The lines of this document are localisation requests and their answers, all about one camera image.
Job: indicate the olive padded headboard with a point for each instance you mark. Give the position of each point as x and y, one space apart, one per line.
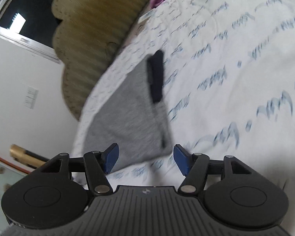
88 41

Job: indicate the window with white frame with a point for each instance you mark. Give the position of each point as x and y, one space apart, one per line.
29 12

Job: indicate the white power strip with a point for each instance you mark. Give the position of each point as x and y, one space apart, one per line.
147 15

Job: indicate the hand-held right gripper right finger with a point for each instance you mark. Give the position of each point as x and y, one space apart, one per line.
183 159

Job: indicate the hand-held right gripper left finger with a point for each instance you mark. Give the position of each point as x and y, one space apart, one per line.
110 158

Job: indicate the white wall socket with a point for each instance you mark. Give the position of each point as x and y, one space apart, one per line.
30 103
32 92

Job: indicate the grey sweater with navy sleeves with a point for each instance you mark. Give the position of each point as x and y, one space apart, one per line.
127 108

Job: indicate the brass and black rod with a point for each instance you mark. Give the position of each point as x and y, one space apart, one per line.
22 152

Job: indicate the white quilt with blue script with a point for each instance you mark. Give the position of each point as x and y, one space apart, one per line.
236 66

